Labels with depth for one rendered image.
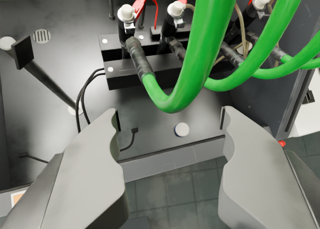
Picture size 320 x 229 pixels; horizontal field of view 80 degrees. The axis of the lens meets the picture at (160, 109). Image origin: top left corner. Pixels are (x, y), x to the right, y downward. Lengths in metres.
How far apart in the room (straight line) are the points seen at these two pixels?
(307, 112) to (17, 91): 0.72
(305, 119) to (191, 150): 0.29
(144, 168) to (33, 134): 0.30
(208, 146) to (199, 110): 0.17
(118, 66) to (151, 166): 0.22
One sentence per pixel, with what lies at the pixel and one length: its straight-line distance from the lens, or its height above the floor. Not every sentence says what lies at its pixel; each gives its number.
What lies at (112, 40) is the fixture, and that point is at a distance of 0.45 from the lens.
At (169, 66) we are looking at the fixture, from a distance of 0.43.
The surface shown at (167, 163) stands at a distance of 0.42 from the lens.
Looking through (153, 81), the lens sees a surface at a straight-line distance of 0.20.
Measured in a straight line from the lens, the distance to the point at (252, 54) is 0.18.
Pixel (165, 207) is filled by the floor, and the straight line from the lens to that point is 1.44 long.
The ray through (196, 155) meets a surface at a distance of 0.44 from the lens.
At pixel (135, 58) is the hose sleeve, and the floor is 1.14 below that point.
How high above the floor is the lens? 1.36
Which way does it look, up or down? 74 degrees down
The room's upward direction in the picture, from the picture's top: 41 degrees clockwise
